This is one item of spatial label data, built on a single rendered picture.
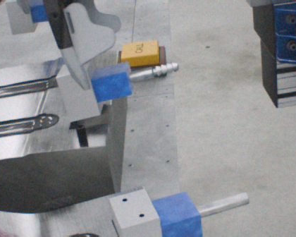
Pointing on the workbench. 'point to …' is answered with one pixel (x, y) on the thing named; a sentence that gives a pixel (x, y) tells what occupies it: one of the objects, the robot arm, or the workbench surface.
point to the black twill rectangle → (58, 204)
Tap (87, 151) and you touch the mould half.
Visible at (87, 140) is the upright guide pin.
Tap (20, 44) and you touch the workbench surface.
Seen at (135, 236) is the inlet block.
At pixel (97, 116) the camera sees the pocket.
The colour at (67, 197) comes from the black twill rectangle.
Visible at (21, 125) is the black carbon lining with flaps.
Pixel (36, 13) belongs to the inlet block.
